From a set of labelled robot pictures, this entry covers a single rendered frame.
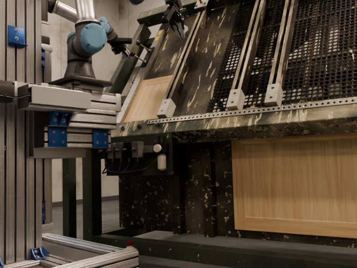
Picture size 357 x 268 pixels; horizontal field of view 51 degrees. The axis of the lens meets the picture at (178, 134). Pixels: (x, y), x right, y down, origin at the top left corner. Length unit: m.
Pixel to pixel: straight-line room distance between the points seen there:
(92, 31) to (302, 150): 1.20
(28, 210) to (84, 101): 0.57
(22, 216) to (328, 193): 1.46
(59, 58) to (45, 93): 5.01
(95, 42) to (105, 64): 5.33
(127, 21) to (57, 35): 1.41
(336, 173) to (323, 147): 0.14
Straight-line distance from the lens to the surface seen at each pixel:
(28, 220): 1.85
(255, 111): 1.92
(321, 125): 1.81
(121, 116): 2.47
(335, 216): 2.04
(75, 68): 1.82
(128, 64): 2.97
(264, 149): 2.11
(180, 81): 2.39
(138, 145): 2.10
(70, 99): 1.60
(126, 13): 7.39
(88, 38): 1.71
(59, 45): 6.60
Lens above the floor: 0.64
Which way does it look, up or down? 4 degrees up
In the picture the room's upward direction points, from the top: 2 degrees counter-clockwise
